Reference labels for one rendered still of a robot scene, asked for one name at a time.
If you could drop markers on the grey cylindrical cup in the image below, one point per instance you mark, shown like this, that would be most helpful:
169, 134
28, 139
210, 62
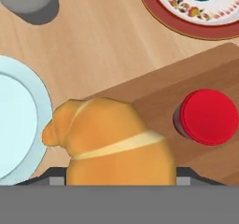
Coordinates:
31, 0

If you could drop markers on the wooden cutting board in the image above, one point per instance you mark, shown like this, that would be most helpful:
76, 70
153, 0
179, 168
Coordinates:
186, 87

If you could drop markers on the golden brown croissant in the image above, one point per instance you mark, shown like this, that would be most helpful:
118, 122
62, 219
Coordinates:
115, 140

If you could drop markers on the jam jar with red lid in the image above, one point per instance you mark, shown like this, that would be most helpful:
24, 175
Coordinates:
208, 117

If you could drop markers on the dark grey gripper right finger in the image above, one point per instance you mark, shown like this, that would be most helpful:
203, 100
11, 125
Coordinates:
186, 175

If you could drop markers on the pale blue plate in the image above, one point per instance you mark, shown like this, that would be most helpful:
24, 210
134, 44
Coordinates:
18, 118

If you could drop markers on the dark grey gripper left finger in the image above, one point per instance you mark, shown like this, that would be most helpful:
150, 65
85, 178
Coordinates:
56, 174

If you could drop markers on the floral plate with red rim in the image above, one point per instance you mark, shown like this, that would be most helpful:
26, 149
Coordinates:
193, 13

